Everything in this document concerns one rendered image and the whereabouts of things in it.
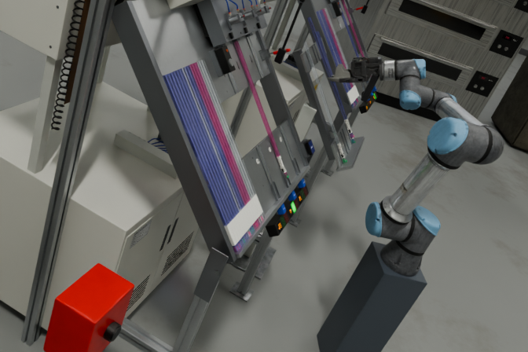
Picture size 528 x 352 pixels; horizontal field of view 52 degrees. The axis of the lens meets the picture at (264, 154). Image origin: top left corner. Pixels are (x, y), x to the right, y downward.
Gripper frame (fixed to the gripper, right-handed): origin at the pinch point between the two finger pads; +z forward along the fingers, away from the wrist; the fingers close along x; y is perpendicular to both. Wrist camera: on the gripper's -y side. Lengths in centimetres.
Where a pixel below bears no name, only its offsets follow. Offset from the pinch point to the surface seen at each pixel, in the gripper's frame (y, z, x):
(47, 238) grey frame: -20, 74, 89
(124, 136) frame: -3, 65, 50
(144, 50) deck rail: 33, 30, 87
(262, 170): -14, 15, 55
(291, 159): -20.0, 11.2, 32.6
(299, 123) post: -19.2, 15.3, -3.3
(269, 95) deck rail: 0.9, 19.3, 21.4
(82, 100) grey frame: 22, 49, 90
